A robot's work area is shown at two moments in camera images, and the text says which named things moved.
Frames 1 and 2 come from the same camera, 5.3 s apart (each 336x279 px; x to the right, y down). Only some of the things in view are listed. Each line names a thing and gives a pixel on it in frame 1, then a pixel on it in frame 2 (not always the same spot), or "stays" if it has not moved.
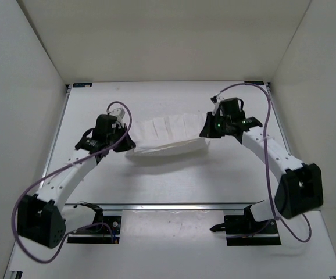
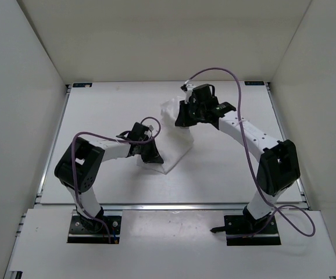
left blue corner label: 84,85 stays
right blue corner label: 257,83 stays
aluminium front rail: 184,206 stays
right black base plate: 243,231 stays
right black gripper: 208,131 -> 183,120
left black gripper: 128,143 -> 153,157
